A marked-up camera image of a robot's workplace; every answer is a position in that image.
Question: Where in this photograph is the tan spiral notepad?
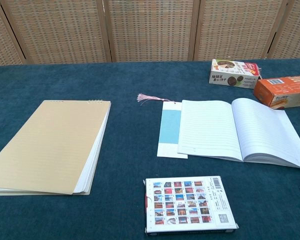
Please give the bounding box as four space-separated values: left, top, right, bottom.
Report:
0 99 112 197

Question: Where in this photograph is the bookmark with pink tassel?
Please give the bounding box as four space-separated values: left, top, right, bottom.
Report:
136 93 189 160

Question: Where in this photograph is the teal felt tablecloth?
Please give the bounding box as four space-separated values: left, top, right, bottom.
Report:
0 57 300 240

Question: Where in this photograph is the open lined notebook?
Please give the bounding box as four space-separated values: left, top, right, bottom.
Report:
176 97 300 171

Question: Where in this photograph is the woven folding screen panel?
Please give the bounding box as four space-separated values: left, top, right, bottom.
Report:
261 0 300 60
0 0 114 65
188 0 290 62
102 0 200 63
0 0 28 67

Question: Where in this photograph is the white box with photo grid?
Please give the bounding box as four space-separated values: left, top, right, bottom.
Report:
142 175 240 236

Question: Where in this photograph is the white cookie box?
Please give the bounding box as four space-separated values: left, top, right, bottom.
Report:
208 58 263 90

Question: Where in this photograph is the orange carton box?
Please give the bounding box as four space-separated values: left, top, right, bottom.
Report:
253 74 300 110

